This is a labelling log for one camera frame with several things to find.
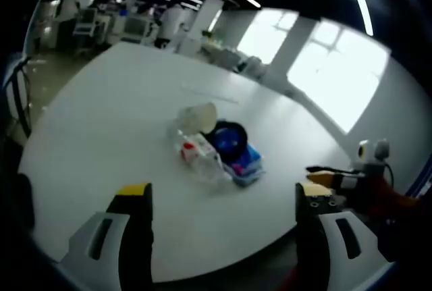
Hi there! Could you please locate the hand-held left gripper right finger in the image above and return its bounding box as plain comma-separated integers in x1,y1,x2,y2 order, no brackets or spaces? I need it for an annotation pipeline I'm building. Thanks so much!
295,182,396,291

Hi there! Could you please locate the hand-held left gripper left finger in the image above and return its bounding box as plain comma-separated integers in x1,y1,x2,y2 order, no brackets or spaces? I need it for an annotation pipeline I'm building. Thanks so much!
59,182,155,291

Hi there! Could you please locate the blue tissue pack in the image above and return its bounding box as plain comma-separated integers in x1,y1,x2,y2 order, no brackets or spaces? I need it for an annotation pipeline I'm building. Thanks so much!
224,154,265,188

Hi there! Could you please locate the clear water bottle red label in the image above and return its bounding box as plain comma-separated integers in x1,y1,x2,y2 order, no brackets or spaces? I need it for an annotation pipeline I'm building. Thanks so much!
167,128,234,184

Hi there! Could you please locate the white paper cup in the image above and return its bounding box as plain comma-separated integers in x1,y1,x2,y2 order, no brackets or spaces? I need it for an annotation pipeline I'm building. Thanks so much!
178,101,217,135

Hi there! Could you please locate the large bright window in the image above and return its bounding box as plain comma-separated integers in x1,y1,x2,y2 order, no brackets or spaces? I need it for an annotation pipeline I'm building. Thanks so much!
286,20,389,134

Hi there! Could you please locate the white table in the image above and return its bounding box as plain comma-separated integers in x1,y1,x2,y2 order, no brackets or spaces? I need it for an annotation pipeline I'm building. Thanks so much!
18,41,365,284

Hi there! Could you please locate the dark rounded object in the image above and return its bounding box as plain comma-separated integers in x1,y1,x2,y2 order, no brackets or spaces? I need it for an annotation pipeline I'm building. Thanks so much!
11,171,36,233

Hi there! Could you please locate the small bright window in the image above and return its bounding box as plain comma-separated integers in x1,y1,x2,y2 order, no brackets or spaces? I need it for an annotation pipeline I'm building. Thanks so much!
238,10,298,65

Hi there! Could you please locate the ceiling light strip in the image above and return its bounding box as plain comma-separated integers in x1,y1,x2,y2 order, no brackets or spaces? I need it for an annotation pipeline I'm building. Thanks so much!
341,0,374,37

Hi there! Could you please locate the black framed white chair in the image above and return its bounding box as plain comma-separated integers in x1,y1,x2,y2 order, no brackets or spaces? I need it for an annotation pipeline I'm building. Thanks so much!
2,55,34,138

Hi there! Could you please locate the white office chair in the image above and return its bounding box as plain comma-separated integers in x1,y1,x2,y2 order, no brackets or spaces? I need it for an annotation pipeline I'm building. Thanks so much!
74,7,99,38

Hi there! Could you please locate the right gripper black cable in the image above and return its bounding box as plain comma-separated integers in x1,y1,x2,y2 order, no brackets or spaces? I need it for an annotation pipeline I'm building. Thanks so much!
384,161,396,186

